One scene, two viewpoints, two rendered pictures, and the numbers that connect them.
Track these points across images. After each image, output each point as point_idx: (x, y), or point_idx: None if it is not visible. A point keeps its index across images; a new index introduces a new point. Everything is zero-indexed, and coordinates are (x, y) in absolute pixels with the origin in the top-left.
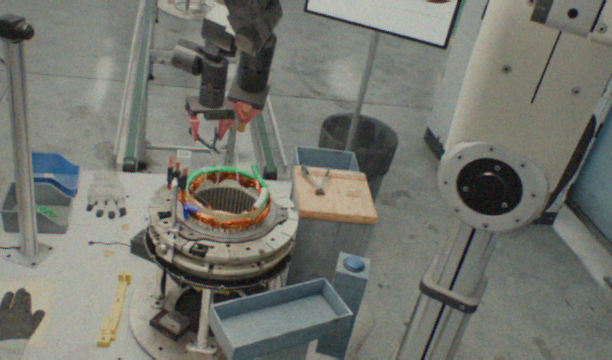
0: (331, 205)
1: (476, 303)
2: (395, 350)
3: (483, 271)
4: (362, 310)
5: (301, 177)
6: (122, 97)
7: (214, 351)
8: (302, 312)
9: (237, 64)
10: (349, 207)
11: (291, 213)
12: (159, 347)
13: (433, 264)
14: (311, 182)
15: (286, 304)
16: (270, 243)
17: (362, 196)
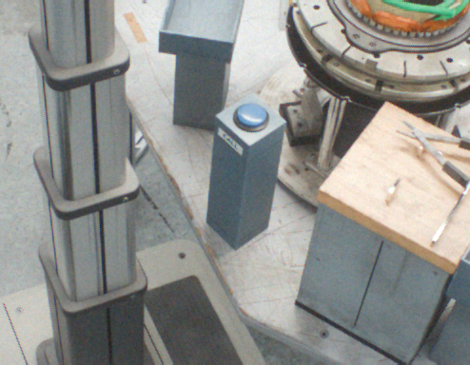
0: (379, 146)
1: (29, 30)
2: (130, 168)
3: (45, 24)
4: (272, 309)
5: None
6: None
7: (295, 89)
8: (211, 27)
9: None
10: (362, 167)
11: (362, 54)
12: None
13: (117, 39)
14: (453, 159)
15: (233, 21)
16: (309, 1)
17: (384, 207)
